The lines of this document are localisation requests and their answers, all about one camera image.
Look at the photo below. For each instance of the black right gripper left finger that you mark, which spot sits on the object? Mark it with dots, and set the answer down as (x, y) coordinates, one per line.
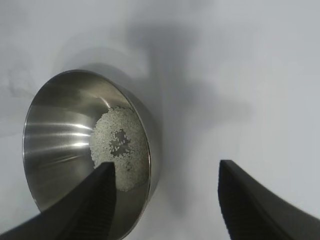
(75, 207)

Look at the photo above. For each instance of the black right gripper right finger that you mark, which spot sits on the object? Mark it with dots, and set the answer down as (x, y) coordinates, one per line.
(255, 210)

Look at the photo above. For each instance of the stainless steel mixing bowl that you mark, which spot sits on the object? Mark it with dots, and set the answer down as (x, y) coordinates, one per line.
(57, 140)

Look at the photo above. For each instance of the white rice grains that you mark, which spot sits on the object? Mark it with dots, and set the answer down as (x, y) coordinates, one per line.
(105, 135)

